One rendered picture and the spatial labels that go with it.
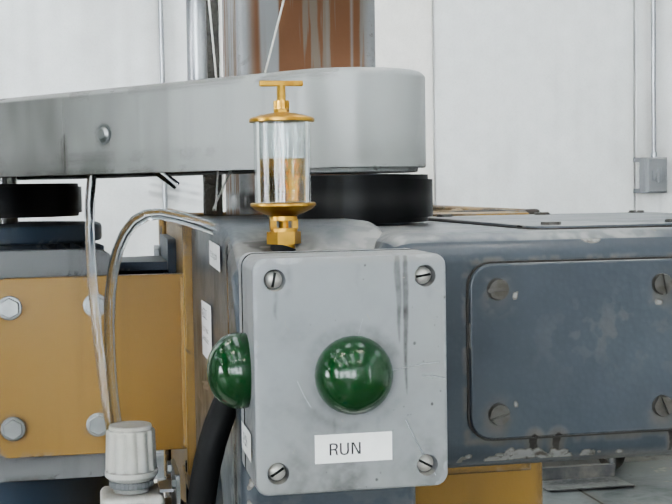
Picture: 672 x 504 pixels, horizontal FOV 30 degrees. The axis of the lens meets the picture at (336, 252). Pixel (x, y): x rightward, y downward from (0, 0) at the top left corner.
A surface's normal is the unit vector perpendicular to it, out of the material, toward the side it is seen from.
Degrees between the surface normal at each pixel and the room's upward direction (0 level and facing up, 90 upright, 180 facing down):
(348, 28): 90
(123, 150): 90
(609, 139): 90
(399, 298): 90
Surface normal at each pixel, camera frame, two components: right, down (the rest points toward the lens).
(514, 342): 0.19, 0.05
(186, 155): -0.65, 0.05
